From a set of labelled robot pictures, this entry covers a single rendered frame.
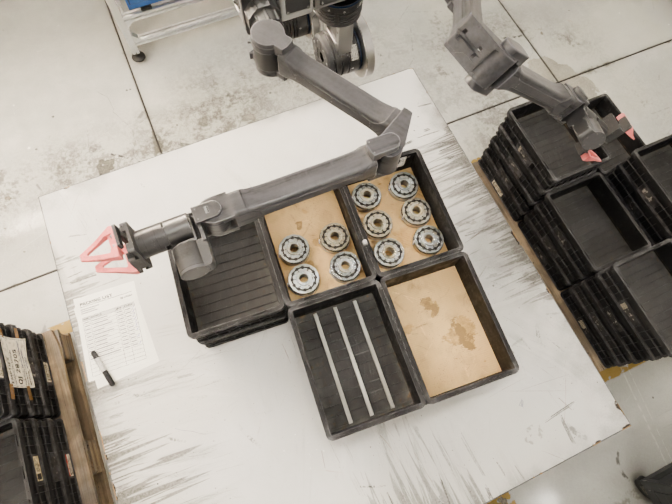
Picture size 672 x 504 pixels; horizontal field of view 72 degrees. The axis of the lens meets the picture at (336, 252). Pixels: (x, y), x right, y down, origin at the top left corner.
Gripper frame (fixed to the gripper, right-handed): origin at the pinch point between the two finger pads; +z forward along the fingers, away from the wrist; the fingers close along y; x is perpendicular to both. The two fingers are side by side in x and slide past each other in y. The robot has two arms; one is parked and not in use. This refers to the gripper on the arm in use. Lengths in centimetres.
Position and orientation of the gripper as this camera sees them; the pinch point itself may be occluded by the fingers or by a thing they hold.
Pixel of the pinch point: (92, 262)
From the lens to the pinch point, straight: 99.9
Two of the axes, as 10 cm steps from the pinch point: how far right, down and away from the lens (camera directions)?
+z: -9.1, 3.7, -1.8
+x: -4.1, -8.6, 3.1
